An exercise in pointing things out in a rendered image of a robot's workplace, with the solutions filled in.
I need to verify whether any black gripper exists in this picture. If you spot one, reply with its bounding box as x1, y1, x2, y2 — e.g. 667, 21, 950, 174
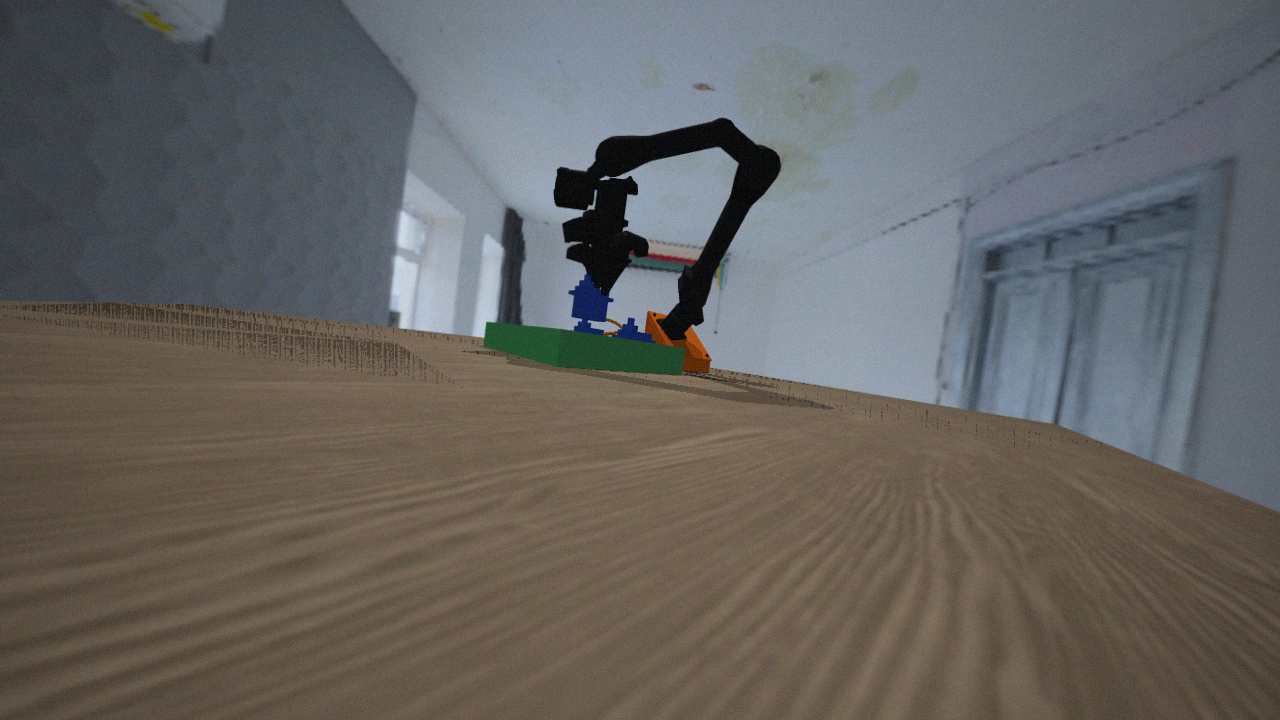
566, 206, 649, 296

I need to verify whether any green flat deck plate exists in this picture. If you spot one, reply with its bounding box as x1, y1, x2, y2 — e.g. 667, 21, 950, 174
483, 318, 685, 375

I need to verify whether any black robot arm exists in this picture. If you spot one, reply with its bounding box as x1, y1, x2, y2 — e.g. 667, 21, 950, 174
553, 118, 781, 341

